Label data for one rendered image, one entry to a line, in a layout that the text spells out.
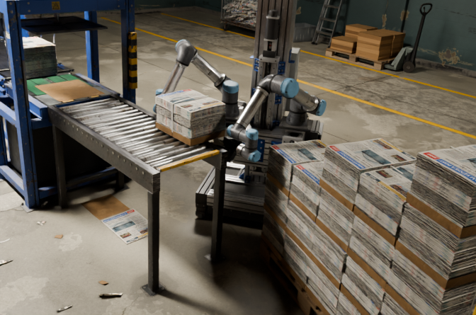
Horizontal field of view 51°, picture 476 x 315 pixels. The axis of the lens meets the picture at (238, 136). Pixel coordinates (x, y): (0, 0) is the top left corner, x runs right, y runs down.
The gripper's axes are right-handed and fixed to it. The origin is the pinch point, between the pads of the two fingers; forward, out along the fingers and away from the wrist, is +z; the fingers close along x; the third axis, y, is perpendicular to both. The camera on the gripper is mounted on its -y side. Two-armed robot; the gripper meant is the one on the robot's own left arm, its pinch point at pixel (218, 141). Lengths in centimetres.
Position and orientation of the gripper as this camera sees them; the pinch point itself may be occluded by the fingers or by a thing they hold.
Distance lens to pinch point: 322.1
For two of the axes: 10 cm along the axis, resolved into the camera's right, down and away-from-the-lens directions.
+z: -6.8, -3.2, 6.6
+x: -7.3, 2.2, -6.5
